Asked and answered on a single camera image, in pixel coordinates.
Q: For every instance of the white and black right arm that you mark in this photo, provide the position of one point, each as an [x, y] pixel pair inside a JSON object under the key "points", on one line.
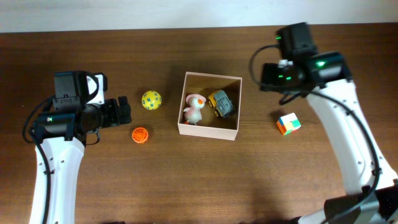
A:
{"points": [[326, 82]]}

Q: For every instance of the yellow and grey toy truck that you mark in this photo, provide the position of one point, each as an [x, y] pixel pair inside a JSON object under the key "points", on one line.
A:
{"points": [[221, 103]]}

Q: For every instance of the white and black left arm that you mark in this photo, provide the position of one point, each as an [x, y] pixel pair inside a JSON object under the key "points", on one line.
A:
{"points": [[59, 133]]}

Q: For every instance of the white duck toy pink hat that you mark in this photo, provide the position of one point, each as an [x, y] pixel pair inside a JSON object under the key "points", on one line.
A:
{"points": [[192, 113]]}

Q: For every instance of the white open cardboard box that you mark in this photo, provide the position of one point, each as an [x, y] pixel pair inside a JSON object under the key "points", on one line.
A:
{"points": [[210, 126]]}

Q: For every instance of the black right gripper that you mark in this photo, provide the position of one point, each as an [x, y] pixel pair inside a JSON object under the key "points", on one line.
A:
{"points": [[268, 79]]}

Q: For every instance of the yellow ball with blue letters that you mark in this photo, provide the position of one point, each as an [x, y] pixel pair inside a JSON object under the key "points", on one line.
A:
{"points": [[151, 100]]}

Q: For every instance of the colourful puzzle cube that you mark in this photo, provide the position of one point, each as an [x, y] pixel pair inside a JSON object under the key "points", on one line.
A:
{"points": [[288, 123]]}

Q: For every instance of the orange round lattice toy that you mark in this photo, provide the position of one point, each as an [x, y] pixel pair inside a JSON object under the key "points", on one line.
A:
{"points": [[140, 135]]}

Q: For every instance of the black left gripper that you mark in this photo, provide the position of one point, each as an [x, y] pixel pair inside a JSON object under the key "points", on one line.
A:
{"points": [[118, 117]]}

